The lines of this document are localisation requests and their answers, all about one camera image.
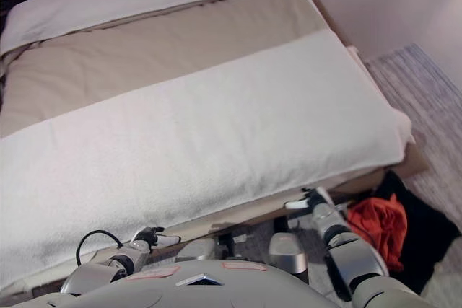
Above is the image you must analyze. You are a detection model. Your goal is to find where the silver robot leg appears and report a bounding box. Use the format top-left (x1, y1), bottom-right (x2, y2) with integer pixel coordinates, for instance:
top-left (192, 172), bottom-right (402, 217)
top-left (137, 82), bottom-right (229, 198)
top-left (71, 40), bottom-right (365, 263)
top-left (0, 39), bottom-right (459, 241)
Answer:
top-left (175, 237), bottom-right (217, 262)
top-left (269, 232), bottom-right (310, 275)

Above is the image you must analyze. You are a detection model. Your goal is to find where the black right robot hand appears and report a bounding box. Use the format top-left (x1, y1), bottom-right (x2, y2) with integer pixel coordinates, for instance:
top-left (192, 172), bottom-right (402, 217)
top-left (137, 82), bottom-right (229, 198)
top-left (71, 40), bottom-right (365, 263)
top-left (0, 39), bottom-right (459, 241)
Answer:
top-left (284, 187), bottom-right (339, 211)

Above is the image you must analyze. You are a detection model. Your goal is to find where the white terry bed throw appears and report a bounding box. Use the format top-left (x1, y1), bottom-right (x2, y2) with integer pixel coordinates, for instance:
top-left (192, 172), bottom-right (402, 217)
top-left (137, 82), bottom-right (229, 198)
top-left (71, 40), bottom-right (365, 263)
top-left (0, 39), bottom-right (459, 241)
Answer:
top-left (0, 28), bottom-right (412, 287)

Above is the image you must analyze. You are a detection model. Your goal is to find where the silver left robot leg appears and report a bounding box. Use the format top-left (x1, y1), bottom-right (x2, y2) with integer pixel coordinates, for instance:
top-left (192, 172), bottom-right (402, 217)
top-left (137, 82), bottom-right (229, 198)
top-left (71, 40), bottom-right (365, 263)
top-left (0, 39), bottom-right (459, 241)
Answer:
top-left (175, 237), bottom-right (217, 262)

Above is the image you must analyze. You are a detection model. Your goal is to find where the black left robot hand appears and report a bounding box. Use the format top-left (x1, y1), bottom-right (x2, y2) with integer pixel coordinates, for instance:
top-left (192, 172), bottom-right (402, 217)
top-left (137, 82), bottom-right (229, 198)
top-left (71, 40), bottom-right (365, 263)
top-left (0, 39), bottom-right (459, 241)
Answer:
top-left (131, 226), bottom-right (181, 251)

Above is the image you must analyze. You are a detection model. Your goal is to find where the black cloth on floor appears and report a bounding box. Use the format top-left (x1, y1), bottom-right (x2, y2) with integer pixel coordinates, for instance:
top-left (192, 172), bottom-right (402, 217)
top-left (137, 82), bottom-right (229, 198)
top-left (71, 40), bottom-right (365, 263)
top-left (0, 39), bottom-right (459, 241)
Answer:
top-left (346, 170), bottom-right (462, 294)

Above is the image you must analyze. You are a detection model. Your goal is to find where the red garment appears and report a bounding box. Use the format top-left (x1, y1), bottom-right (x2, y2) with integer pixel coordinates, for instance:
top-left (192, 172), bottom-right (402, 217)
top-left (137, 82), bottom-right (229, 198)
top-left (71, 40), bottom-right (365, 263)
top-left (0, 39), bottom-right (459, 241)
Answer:
top-left (346, 194), bottom-right (409, 272)

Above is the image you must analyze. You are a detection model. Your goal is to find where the silver robot torso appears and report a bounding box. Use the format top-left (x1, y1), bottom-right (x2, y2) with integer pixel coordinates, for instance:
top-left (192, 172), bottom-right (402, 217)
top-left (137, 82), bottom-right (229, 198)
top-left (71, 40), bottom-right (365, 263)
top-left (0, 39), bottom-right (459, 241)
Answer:
top-left (10, 259), bottom-right (354, 308)

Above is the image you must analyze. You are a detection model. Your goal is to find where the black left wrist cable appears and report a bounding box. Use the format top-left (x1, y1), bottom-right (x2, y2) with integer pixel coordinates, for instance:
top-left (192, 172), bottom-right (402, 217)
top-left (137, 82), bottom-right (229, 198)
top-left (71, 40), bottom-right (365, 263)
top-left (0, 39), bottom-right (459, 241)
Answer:
top-left (77, 230), bottom-right (122, 265)

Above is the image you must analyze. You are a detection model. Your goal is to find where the silver right robot leg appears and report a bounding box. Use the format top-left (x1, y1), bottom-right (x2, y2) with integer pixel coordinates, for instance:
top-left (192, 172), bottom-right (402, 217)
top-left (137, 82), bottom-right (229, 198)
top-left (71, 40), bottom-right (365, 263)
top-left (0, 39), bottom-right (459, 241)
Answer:
top-left (269, 232), bottom-right (310, 275)

